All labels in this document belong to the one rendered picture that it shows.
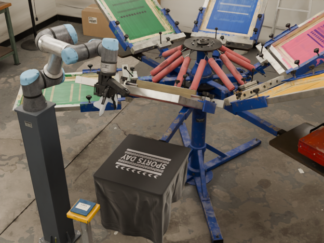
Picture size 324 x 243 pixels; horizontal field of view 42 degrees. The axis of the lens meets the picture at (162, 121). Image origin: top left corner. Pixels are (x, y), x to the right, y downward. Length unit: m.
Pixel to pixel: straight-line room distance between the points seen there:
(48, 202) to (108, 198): 0.66
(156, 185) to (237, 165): 1.86
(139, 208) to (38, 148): 0.79
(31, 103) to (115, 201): 0.79
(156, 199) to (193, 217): 1.21
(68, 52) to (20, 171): 2.45
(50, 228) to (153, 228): 1.01
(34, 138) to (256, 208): 1.95
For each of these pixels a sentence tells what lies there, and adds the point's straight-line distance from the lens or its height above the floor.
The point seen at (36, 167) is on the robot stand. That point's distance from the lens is 2.99.
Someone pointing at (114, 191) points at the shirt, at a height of 0.88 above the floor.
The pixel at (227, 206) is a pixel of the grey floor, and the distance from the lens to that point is 3.73.
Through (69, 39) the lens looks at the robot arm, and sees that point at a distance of 2.38.
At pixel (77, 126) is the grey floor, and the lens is 4.79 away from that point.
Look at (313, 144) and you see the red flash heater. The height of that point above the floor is 1.10.
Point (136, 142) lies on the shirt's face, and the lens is 2.78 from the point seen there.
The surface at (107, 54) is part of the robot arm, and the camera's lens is 1.96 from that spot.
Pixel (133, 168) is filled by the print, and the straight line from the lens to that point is 2.56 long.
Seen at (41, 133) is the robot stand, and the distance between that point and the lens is 2.78.
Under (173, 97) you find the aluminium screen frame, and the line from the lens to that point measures 2.05.
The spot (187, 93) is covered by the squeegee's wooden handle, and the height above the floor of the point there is 1.28.
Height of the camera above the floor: 2.53
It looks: 32 degrees down
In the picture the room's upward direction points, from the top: straight up
